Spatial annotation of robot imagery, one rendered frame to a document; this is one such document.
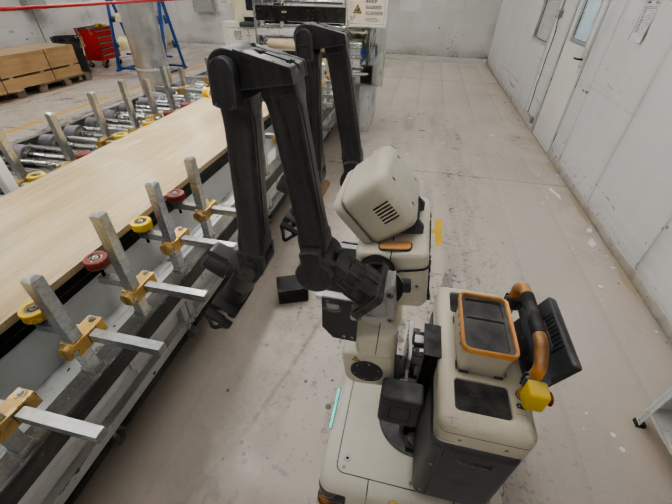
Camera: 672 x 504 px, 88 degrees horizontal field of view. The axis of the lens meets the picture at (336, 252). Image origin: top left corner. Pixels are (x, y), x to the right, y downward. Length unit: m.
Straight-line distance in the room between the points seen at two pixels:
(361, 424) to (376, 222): 1.00
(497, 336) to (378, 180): 0.61
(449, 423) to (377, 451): 0.55
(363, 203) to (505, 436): 0.70
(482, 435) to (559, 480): 1.01
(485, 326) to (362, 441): 0.71
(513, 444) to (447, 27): 10.85
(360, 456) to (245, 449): 0.59
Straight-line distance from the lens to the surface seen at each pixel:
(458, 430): 1.07
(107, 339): 1.28
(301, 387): 1.99
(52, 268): 1.56
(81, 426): 1.14
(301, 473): 1.81
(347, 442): 1.55
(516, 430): 1.09
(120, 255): 1.34
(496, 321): 1.16
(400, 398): 1.11
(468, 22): 11.41
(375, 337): 1.04
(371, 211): 0.77
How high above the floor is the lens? 1.70
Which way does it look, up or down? 38 degrees down
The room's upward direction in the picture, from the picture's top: 1 degrees clockwise
